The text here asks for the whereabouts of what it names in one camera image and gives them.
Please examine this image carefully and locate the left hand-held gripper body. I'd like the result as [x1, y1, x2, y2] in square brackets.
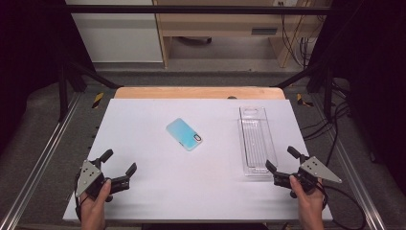
[76, 159, 113, 204]

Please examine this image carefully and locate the wooden table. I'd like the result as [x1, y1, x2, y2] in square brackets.
[114, 86, 286, 101]

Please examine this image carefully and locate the right hand-held gripper cable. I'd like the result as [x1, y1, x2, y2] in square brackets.
[315, 180, 368, 230]

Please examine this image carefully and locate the white board sheet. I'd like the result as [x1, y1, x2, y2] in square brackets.
[62, 98, 333, 222]

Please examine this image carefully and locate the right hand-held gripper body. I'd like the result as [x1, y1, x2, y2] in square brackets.
[288, 155, 343, 197]

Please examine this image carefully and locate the white cabinet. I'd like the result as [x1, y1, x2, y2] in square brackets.
[64, 0, 164, 63]

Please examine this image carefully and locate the hand-held gripper cable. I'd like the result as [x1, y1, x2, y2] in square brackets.
[74, 171, 83, 222]
[315, 180, 368, 230]

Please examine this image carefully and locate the black metal frame bar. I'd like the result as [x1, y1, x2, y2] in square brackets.
[63, 4, 333, 15]

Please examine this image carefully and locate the wooden desk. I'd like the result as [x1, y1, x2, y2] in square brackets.
[151, 0, 333, 69]

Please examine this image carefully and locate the grey label plate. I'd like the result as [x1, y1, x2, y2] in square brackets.
[251, 28, 279, 35]

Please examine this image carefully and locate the black curtain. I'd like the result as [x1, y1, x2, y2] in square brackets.
[307, 0, 406, 188]
[0, 0, 96, 157]

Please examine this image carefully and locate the left hand-held gripper cable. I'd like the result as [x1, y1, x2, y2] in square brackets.
[74, 171, 83, 222]

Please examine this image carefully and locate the clear plastic tray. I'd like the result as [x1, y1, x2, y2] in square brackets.
[237, 105, 280, 177]

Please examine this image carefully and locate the hanging cable bundle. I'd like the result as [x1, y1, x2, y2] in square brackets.
[278, 1, 320, 69]

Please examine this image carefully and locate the black floor cable bundle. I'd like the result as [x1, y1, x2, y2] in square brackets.
[301, 78, 352, 188]

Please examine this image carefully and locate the person's right hand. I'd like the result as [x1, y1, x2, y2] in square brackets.
[289, 174, 327, 216]

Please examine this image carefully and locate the person's left hand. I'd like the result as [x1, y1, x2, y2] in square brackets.
[79, 178, 113, 217]

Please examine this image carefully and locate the aluminium rail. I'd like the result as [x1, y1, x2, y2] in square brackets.
[0, 91, 83, 230]
[311, 93, 388, 230]

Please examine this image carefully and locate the black metal frame stand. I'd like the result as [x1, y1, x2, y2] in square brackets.
[273, 60, 337, 122]
[56, 58, 124, 123]

